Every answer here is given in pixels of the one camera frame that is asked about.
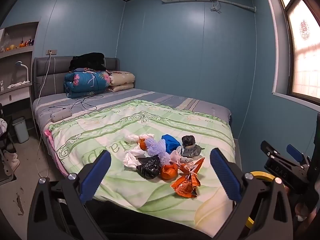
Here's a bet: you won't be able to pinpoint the orange snack packet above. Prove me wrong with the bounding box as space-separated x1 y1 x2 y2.
170 157 205 198

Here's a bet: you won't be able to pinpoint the beige pillows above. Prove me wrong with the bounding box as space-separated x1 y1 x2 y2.
107 71 136 92

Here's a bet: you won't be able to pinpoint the small white plastic bag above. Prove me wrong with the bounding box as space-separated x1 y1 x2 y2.
125 134 153 146

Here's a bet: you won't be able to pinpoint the yellow rimmed waste bin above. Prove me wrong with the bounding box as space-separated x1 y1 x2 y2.
246 171 274 230

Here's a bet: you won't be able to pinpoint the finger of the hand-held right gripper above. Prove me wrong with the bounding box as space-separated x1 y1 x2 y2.
261 141 278 157
286 144 310 165

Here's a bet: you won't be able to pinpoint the air conditioner power cable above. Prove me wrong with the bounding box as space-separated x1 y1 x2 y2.
210 0 222 13

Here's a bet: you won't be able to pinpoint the dark shelf figurine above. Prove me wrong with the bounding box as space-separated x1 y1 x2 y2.
19 37 34 48

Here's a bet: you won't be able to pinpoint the wrapped air conditioner pipe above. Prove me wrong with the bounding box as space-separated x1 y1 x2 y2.
220 0 257 13

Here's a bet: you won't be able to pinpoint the white tissue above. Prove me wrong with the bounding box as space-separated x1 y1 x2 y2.
124 147 145 168

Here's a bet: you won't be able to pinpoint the small black bag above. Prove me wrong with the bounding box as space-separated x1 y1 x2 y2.
181 135 197 147

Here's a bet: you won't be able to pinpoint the blue plastic bag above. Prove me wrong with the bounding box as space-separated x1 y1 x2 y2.
161 134 182 154

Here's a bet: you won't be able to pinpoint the green floral blanket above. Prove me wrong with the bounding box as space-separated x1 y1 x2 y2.
49 99 237 228

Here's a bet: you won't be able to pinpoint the red window sticker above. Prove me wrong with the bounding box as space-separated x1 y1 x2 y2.
299 19 312 40

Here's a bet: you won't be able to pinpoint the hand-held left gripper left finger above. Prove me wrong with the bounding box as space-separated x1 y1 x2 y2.
27 150 118 240

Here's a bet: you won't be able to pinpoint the brown framed window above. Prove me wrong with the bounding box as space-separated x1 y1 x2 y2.
272 0 320 105

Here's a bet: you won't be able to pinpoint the black cable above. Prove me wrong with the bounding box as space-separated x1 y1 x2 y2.
49 94 104 112

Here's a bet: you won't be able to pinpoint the black plastic bag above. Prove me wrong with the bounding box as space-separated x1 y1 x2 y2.
136 155 160 179

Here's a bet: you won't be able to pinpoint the grey wall shelf unit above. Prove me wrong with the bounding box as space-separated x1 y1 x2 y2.
0 21 40 105

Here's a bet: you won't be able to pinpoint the white desk lamp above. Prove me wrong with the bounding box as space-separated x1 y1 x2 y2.
15 61 32 84

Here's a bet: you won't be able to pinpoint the grey upholstered headboard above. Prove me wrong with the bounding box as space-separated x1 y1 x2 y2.
33 56 120 100

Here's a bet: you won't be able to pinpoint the white power strip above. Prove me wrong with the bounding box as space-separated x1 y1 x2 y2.
50 109 73 123

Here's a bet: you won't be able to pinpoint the blue floral folded quilt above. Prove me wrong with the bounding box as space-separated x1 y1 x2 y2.
64 69 112 99

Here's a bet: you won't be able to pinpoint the white plastic waste bin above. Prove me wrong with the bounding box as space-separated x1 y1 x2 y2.
12 116 30 143

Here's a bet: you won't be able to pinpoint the white slipper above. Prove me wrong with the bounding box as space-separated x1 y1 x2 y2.
3 158 20 177
2 150 18 160

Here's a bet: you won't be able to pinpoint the black clothing pile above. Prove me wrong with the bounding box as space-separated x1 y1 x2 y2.
69 52 108 72

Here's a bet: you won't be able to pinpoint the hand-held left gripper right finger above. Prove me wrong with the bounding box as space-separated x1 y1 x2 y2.
209 148 294 240

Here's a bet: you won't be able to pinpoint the person's right hand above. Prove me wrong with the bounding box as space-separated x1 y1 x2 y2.
294 202 310 222

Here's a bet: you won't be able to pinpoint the grey snack packet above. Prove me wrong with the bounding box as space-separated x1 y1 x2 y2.
180 144 204 158

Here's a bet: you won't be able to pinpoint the purple foam net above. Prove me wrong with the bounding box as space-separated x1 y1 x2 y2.
145 137 173 164

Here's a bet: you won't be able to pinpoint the clear plastic bag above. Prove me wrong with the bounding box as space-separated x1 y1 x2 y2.
170 147 192 165

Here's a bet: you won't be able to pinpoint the bed with striped sheet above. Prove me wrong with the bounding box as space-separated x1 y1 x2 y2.
32 87 242 230

